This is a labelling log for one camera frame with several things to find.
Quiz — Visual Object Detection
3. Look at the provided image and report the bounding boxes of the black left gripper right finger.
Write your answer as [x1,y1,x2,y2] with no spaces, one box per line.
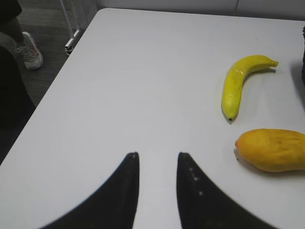
[176,152,272,229]

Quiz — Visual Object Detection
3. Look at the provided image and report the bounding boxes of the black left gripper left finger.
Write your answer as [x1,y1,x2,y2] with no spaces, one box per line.
[44,152,139,229]

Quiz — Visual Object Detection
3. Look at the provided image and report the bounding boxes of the dark woven wicker basket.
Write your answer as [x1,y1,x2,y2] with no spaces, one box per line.
[301,26,305,86]

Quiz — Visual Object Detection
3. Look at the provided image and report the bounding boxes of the orange yellow mango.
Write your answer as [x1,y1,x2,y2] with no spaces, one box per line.
[235,129,305,173]

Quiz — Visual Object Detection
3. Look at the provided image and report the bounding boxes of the yellow banana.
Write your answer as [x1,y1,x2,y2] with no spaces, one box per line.
[221,55,279,122]

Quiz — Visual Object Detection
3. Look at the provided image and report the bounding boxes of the white metal table leg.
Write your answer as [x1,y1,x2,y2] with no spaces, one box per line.
[59,0,81,56]

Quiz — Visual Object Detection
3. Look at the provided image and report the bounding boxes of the white sneaker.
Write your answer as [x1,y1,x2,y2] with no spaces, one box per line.
[15,31,43,70]

